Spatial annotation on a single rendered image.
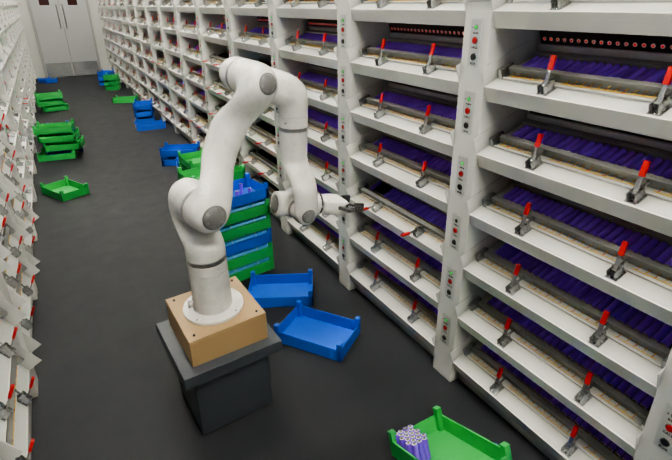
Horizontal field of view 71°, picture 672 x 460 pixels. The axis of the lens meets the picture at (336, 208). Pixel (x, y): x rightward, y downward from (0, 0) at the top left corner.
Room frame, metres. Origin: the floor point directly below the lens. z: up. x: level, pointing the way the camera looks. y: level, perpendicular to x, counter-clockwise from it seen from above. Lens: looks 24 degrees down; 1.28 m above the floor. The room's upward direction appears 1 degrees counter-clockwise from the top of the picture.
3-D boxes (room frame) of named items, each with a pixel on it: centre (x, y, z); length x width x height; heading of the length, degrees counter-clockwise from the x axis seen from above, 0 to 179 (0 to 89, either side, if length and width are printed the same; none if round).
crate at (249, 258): (2.13, 0.51, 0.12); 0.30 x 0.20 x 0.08; 129
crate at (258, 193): (2.13, 0.51, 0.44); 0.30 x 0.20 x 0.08; 129
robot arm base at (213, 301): (1.27, 0.40, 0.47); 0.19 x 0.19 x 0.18
